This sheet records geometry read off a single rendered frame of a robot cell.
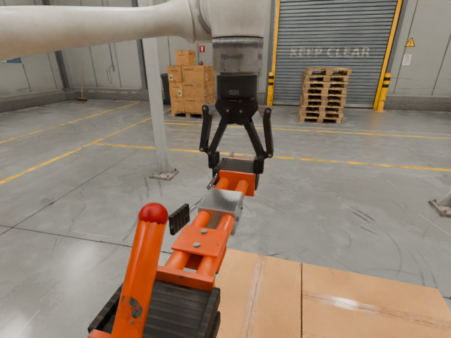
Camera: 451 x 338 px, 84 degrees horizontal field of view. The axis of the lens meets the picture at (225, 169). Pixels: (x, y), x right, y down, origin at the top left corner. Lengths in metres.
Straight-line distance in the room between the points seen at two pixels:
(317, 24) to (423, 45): 3.16
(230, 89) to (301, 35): 8.92
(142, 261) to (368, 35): 9.56
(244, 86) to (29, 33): 0.32
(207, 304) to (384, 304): 1.18
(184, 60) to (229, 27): 7.39
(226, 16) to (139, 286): 0.38
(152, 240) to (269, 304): 1.05
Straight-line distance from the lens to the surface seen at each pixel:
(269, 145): 0.50
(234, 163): 0.55
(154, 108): 3.36
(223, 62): 0.46
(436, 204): 3.61
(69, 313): 2.12
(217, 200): 0.42
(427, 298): 1.51
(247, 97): 0.47
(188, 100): 7.25
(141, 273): 0.21
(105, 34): 0.52
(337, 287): 1.37
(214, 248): 0.33
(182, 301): 0.28
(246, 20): 0.45
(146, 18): 0.58
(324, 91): 6.90
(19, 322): 2.23
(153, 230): 0.20
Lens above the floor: 1.50
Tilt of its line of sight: 24 degrees down
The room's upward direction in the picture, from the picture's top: straight up
